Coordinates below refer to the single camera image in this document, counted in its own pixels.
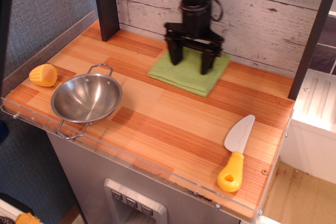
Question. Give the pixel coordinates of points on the dark right shelf post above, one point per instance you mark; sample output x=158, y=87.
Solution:
x=314, y=36

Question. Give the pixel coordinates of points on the toy knife yellow handle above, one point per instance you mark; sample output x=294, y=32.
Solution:
x=230, y=177

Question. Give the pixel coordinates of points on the white toy sink unit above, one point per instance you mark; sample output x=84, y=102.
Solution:
x=309, y=144

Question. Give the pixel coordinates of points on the dark shelf post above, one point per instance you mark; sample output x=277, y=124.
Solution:
x=314, y=36
x=108, y=18

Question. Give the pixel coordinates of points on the green towel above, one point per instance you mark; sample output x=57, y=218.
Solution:
x=187, y=74

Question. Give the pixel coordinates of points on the grey toy fridge cabinet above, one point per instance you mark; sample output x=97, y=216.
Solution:
x=86, y=172

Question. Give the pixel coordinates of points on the stainless steel bowl with handles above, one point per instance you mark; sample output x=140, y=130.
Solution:
x=86, y=98

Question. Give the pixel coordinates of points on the yellow object bottom left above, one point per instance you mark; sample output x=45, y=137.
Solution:
x=27, y=218

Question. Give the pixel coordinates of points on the dark left shelf post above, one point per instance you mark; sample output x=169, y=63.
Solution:
x=108, y=18

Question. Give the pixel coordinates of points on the yellow toy corn cob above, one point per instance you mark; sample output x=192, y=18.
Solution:
x=44, y=75

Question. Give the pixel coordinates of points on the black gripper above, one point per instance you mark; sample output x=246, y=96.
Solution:
x=194, y=32

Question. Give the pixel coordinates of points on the clear acrylic table edge guard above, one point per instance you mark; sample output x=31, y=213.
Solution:
x=179, y=155

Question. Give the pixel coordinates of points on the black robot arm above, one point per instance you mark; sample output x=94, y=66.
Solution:
x=194, y=32

